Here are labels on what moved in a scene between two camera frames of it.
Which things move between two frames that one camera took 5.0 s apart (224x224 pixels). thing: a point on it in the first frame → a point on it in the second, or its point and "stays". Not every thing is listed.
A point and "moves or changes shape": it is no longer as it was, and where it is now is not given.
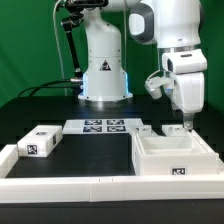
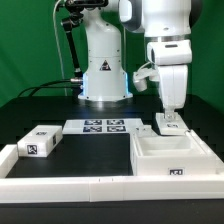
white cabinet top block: x=40 y=141 stays
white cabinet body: x=173 y=155 stays
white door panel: x=175 y=130 moves or changes shape
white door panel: x=145 y=130 stays
